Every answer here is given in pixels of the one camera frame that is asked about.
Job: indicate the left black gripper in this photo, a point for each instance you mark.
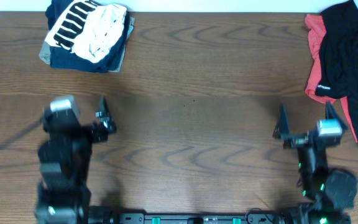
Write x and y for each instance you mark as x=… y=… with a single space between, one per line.
x=89 y=131

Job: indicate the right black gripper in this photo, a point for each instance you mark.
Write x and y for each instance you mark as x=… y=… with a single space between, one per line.
x=308 y=139

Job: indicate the black hydrogen t-shirt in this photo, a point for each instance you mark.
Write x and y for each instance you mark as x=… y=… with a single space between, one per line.
x=338 y=55

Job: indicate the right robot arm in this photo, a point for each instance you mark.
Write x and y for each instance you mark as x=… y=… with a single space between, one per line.
x=331 y=190

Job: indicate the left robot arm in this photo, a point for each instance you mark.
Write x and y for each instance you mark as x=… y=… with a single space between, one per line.
x=63 y=195

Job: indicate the navy folded garment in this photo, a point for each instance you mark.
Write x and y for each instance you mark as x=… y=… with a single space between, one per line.
x=86 y=36

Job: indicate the red printed t-shirt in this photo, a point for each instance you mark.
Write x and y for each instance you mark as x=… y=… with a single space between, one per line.
x=316 y=33

